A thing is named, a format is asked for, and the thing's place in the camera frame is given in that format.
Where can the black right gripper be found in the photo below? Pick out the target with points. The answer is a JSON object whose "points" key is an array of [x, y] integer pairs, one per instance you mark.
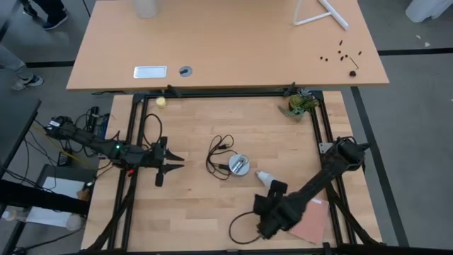
{"points": [[269, 212]]}

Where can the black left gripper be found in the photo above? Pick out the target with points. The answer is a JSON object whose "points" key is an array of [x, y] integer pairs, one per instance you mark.
{"points": [[161, 159]]}

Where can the white lightbulb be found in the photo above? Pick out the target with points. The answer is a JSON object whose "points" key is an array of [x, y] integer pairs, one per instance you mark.
{"points": [[265, 178]]}

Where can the chrome lamp base with socket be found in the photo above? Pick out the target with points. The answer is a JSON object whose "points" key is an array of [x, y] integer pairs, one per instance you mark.
{"points": [[233, 170]]}

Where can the potted succulent plant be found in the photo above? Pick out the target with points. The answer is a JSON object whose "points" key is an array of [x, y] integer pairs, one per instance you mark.
{"points": [[297, 103]]}

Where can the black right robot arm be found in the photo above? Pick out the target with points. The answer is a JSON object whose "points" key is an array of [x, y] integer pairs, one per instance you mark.
{"points": [[318, 180]]}

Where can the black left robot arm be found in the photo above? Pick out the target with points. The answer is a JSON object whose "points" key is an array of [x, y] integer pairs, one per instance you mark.
{"points": [[88, 140]]}

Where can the salmon pink paper sheet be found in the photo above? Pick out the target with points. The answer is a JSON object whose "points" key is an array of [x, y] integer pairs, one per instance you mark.
{"points": [[315, 223]]}

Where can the small yellow candle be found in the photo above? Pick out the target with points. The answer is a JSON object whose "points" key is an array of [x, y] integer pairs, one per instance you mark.
{"points": [[161, 102]]}

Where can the black power adapter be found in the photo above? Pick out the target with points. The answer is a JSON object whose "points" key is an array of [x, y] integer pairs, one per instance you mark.
{"points": [[94, 118]]}

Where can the white sheet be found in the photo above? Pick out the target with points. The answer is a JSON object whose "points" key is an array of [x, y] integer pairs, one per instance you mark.
{"points": [[63, 186]]}

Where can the clear plastic cup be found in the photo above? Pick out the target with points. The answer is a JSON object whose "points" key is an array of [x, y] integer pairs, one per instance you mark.
{"points": [[74, 222]]}

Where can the light wooden desk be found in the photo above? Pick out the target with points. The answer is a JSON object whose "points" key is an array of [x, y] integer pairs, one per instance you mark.
{"points": [[230, 42]]}

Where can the white cylindrical container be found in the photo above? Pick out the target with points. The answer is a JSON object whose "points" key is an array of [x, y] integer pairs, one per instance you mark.
{"points": [[145, 8]]}

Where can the black side desk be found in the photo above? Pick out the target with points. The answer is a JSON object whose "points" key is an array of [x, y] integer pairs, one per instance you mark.
{"points": [[14, 120]]}

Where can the clear plastic bottle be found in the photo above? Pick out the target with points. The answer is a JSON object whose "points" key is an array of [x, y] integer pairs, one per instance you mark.
{"points": [[12, 214]]}

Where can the black allen key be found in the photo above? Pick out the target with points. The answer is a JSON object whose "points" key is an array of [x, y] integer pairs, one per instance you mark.
{"points": [[354, 63]]}

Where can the person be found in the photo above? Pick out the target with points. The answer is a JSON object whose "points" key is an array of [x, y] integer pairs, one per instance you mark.
{"points": [[10, 62], [53, 12]]}

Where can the white metal stand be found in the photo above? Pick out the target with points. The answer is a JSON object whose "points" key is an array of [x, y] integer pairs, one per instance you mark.
{"points": [[336, 16]]}

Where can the white bulky object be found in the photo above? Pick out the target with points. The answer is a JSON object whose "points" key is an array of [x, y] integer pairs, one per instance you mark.
{"points": [[424, 10]]}

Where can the black frame clamp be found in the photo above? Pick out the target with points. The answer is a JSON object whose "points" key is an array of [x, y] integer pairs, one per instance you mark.
{"points": [[290, 89], [174, 91]]}

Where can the silver metal bracket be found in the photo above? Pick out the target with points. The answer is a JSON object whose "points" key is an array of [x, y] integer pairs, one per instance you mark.
{"points": [[323, 147]]}

